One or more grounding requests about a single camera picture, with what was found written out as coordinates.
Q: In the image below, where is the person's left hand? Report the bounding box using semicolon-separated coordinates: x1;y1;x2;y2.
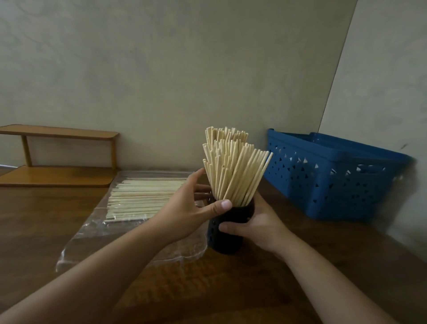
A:
152;168;233;243

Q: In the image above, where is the person's right hand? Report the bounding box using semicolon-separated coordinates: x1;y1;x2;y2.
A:
218;192;291;255

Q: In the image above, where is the dark blue perforated holder cup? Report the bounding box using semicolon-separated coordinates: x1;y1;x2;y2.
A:
206;193;256;255

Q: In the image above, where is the person's right forearm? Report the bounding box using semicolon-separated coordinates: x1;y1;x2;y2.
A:
272;234;399;324

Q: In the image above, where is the person's left forearm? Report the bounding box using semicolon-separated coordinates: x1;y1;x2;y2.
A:
0;219;174;324

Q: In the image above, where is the bundle of wooden chopsticks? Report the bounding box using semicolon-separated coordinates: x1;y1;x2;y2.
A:
202;126;273;207

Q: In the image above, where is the row of wooden chopsticks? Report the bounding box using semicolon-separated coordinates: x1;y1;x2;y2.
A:
105;178;187;221

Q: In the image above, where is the clear plastic bag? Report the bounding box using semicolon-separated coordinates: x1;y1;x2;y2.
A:
55;170;211;272

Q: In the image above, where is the blue perforated plastic basket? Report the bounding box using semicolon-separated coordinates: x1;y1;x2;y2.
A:
265;129;413;221

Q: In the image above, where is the wooden two-tier shelf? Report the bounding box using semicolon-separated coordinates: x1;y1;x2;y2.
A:
0;124;120;188

